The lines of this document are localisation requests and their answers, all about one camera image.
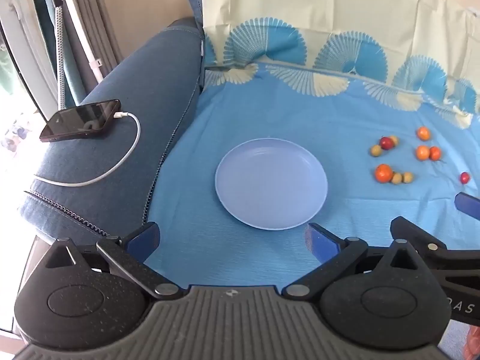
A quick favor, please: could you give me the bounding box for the person's right hand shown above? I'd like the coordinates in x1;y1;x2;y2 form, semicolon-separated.
464;324;480;360

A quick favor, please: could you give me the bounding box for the dotted fabric hose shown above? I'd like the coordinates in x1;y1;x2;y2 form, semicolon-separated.
53;4;69;110

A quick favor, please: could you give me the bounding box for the white pole with clamp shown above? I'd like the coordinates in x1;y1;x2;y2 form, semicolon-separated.
64;0;104;81

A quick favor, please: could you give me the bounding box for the white charging cable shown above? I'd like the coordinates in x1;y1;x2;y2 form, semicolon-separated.
34;110;142;187

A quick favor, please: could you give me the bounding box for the white window frame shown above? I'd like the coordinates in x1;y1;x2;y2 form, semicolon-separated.
0;0;66;121

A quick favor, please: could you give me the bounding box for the black smartphone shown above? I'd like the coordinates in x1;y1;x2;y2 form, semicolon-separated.
39;99;121;143

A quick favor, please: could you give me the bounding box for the black coiled cable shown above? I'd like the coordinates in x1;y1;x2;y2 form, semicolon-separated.
24;190;109;238

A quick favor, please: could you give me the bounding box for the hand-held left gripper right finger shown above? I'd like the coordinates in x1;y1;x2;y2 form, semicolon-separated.
281;222;425;301

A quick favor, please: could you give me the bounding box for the light blue plate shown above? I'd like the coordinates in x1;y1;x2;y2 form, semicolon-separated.
214;137;329;231

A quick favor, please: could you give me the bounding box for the blue fabric sofa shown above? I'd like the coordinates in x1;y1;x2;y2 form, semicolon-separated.
17;0;206;246

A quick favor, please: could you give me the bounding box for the blue fan-print cloth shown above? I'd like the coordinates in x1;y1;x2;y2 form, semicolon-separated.
143;0;480;293

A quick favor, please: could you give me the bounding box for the grey curtain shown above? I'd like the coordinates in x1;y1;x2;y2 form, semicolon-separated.
69;0;122;79

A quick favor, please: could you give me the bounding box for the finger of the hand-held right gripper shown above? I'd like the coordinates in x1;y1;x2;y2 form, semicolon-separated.
454;192;480;221
390;216;480;289

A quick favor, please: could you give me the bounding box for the teal curtain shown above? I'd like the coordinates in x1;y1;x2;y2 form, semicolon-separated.
32;0;89;104

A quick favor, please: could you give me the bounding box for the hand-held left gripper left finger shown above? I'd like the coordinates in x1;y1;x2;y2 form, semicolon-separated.
45;221;184;301

